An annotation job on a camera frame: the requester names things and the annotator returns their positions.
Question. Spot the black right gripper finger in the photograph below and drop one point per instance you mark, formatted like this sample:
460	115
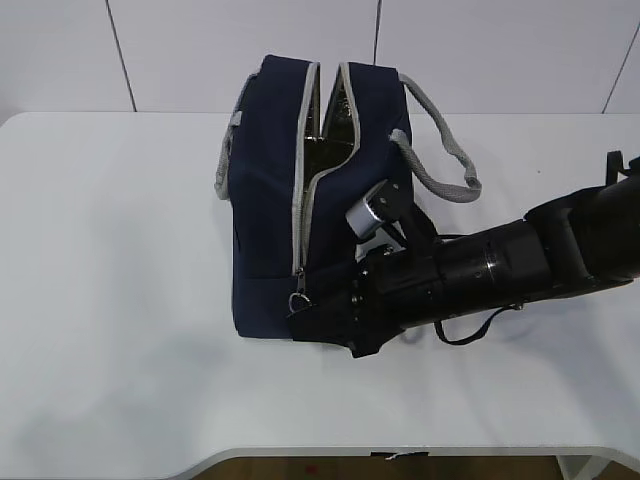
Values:
323	323

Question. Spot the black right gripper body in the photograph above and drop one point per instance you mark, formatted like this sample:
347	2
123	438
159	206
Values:
492	269

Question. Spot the navy blue lunch bag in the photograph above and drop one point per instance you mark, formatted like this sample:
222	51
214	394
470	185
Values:
291	172

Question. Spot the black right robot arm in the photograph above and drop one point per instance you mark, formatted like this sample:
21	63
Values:
581	243

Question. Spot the black tape on table edge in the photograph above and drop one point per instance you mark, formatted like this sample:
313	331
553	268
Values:
390	456

